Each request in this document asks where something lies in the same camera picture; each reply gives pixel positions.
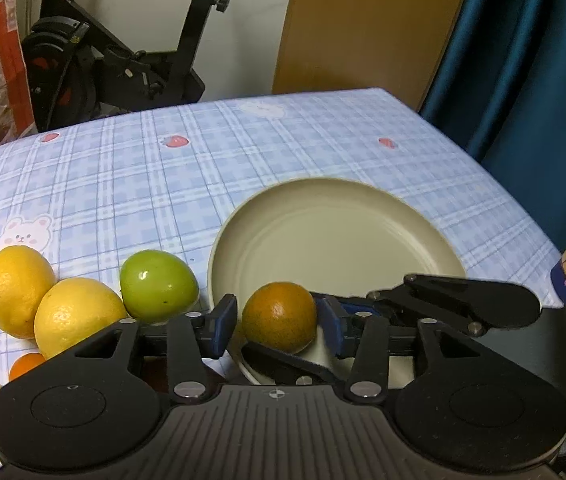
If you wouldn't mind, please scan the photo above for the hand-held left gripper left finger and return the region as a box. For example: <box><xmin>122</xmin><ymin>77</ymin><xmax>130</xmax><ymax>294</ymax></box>
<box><xmin>68</xmin><ymin>294</ymin><xmax>239</xmax><ymax>405</ymax></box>

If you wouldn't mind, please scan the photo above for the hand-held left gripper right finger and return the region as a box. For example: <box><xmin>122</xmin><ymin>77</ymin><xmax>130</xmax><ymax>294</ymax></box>
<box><xmin>315</xmin><ymin>295</ymin><xmax>484</xmax><ymax>405</ymax></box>

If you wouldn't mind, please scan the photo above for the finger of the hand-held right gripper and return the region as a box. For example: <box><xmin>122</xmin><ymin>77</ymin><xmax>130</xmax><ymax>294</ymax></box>
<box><xmin>367</xmin><ymin>274</ymin><xmax>542</xmax><ymax>337</ymax></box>
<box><xmin>241</xmin><ymin>341</ymin><xmax>338</xmax><ymax>387</ymax></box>

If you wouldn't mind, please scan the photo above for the greenish orange tangerine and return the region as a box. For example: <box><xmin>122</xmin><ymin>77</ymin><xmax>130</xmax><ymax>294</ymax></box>
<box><xmin>241</xmin><ymin>282</ymin><xmax>318</xmax><ymax>353</ymax></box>

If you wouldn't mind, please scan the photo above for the beige round plate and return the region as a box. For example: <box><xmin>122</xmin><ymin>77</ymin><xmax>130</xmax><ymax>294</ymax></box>
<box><xmin>207</xmin><ymin>177</ymin><xmax>468</xmax><ymax>386</ymax></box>

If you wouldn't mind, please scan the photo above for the yellow apple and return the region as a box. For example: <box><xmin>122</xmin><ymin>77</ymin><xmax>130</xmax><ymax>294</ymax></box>
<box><xmin>34</xmin><ymin>277</ymin><xmax>129</xmax><ymax>360</ymax></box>

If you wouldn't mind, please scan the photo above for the small orange tangerine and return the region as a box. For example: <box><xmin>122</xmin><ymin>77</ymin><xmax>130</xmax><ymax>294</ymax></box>
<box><xmin>8</xmin><ymin>352</ymin><xmax>48</xmax><ymax>382</ymax></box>

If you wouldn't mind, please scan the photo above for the green plum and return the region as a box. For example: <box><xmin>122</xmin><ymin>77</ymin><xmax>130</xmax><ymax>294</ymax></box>
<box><xmin>120</xmin><ymin>250</ymin><xmax>199</xmax><ymax>325</ymax></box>

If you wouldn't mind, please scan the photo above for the dark blue curtain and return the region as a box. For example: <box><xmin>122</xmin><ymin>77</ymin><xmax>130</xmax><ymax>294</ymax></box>
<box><xmin>418</xmin><ymin>0</ymin><xmax>566</xmax><ymax>256</ymax></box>

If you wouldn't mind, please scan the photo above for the blue checked tablecloth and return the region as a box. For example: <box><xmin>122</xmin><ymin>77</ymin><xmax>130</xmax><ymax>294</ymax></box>
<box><xmin>0</xmin><ymin>87</ymin><xmax>566</xmax><ymax>466</ymax></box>

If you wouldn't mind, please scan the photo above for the yellow lemon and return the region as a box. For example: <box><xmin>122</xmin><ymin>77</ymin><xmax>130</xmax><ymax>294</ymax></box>
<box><xmin>0</xmin><ymin>246</ymin><xmax>57</xmax><ymax>340</ymax></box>

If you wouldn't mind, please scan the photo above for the black exercise bike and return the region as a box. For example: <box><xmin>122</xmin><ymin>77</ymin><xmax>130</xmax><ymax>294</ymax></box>
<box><xmin>20</xmin><ymin>0</ymin><xmax>281</xmax><ymax>133</ymax></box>

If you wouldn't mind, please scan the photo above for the wooden board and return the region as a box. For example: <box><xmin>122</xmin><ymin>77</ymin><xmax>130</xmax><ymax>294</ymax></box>
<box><xmin>272</xmin><ymin>0</ymin><xmax>476</xmax><ymax>111</ymax></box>

